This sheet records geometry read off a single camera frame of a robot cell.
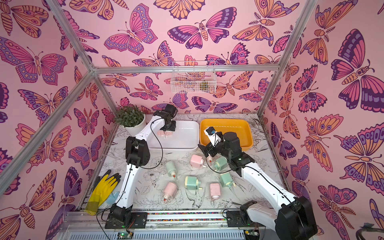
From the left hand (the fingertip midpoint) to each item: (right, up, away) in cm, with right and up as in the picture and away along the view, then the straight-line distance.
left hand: (172, 126), depth 106 cm
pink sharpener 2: (+17, -21, -18) cm, 33 cm away
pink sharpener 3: (+25, -20, -17) cm, 36 cm away
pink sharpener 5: (+26, -33, -30) cm, 52 cm away
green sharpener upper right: (+31, -22, -21) cm, 43 cm away
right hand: (+21, -7, -28) cm, 36 cm away
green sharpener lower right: (+33, -29, -26) cm, 51 cm away
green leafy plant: (-25, +6, -12) cm, 29 cm away
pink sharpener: (-4, -5, -1) cm, 6 cm away
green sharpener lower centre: (+15, -30, -27) cm, 43 cm away
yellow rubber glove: (-35, -33, -24) cm, 54 cm away
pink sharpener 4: (+4, -34, -30) cm, 45 cm away
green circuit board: (-17, -52, -35) cm, 65 cm away
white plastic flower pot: (-26, -3, -6) cm, 26 cm away
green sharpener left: (+3, -24, -23) cm, 33 cm away
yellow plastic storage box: (+51, -1, +3) cm, 52 cm away
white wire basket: (+15, +31, -11) cm, 37 cm away
